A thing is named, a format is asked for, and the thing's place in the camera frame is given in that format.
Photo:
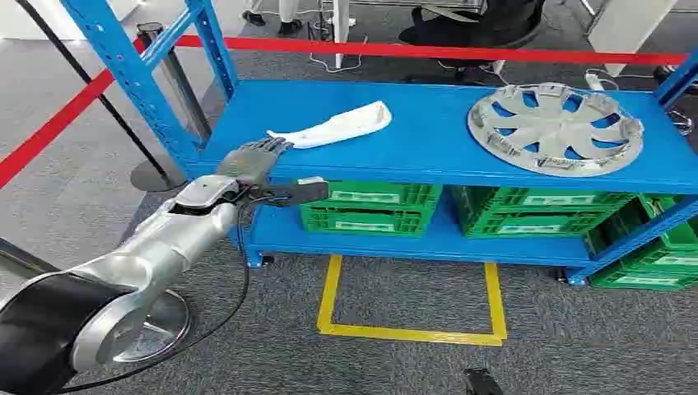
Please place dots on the red barrier belt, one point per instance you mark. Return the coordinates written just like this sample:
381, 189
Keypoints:
436, 52
54, 128

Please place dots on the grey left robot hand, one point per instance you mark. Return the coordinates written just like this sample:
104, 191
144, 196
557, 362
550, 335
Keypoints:
251, 161

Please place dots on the silver wheel hubcap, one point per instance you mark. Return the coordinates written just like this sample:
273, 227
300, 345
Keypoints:
552, 129

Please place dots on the white plastic trim part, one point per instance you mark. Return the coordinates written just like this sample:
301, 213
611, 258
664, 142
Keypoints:
338, 128

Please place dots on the black office chair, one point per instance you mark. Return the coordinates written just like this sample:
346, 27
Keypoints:
480, 24

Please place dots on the white panel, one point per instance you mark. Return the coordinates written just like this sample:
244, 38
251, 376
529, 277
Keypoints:
627, 32

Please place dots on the dark round floor base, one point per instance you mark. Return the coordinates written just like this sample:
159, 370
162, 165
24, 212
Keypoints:
150, 177

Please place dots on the black robot foot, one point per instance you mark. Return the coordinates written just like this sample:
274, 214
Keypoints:
481, 382

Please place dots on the white power strip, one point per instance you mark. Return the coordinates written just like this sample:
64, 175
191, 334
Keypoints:
594, 80

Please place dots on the black thin pole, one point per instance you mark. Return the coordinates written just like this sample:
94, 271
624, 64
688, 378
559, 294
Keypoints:
82, 73

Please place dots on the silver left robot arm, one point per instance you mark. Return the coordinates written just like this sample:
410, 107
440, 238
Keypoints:
163, 240

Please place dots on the green plastic crate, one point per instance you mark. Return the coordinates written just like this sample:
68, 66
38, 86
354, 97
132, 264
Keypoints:
545, 199
643, 272
681, 231
371, 222
382, 193
540, 224

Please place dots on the blue metal shelf rack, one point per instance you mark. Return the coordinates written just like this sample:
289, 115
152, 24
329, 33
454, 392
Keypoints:
425, 136

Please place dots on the person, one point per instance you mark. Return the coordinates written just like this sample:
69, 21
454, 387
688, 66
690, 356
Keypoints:
289, 16

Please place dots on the steel stanchion post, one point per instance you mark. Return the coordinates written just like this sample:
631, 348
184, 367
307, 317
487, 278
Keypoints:
180, 82

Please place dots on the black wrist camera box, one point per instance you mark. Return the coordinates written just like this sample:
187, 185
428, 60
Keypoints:
305, 192

